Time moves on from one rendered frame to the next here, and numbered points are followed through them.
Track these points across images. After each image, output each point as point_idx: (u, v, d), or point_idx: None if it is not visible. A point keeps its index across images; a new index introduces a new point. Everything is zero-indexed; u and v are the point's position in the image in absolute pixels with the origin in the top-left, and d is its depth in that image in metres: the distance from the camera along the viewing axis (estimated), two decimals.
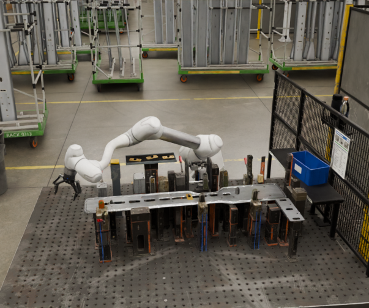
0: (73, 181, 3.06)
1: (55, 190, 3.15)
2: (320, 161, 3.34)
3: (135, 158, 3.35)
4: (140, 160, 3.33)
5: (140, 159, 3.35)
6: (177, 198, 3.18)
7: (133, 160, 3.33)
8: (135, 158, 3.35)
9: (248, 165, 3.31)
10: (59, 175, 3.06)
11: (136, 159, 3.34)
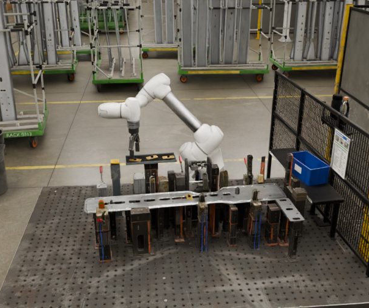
0: None
1: (131, 157, 3.26)
2: (320, 161, 3.34)
3: (135, 158, 3.35)
4: (140, 160, 3.33)
5: (140, 159, 3.35)
6: (177, 198, 3.18)
7: (133, 160, 3.33)
8: (135, 158, 3.35)
9: (248, 165, 3.31)
10: (133, 137, 3.21)
11: (136, 159, 3.34)
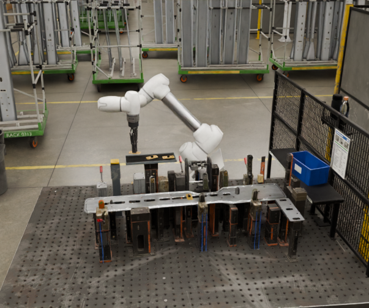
0: (136, 126, 3.27)
1: (133, 151, 3.30)
2: (320, 161, 3.34)
3: None
4: (139, 153, 3.31)
5: (139, 151, 3.33)
6: (177, 198, 3.18)
7: (132, 153, 3.31)
8: None
9: (248, 165, 3.31)
10: (133, 133, 3.20)
11: (136, 152, 3.32)
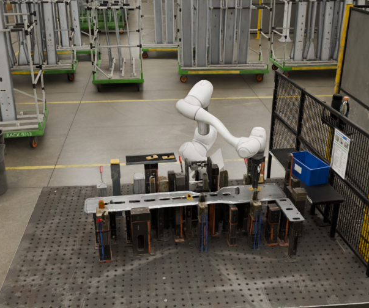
0: None
1: (254, 187, 3.21)
2: (320, 161, 3.34)
3: None
4: (260, 188, 3.23)
5: (259, 187, 3.25)
6: (177, 198, 3.18)
7: None
8: None
9: (248, 165, 3.31)
10: (260, 170, 3.11)
11: (256, 188, 3.23)
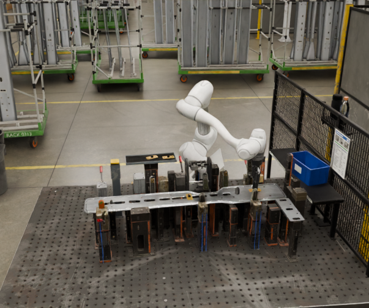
0: None
1: (254, 189, 3.21)
2: (320, 161, 3.34)
3: None
4: (260, 189, 3.23)
5: (259, 188, 3.25)
6: (177, 198, 3.18)
7: None
8: None
9: (248, 165, 3.31)
10: (260, 171, 3.11)
11: None
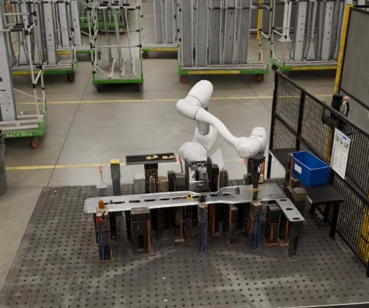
0: None
1: (255, 187, 3.21)
2: (320, 161, 3.34)
3: None
4: (260, 188, 3.23)
5: (259, 187, 3.25)
6: (177, 198, 3.18)
7: None
8: None
9: (248, 165, 3.31)
10: (260, 170, 3.11)
11: (256, 188, 3.23)
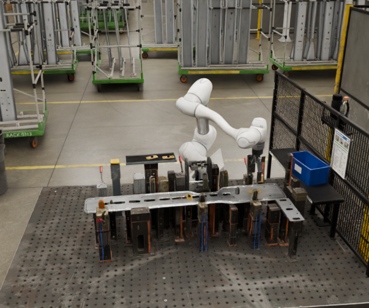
0: None
1: (258, 179, 3.12)
2: (320, 161, 3.34)
3: None
4: (260, 191, 3.24)
5: (258, 190, 3.26)
6: (177, 198, 3.18)
7: None
8: None
9: (248, 165, 3.31)
10: (261, 158, 3.07)
11: None
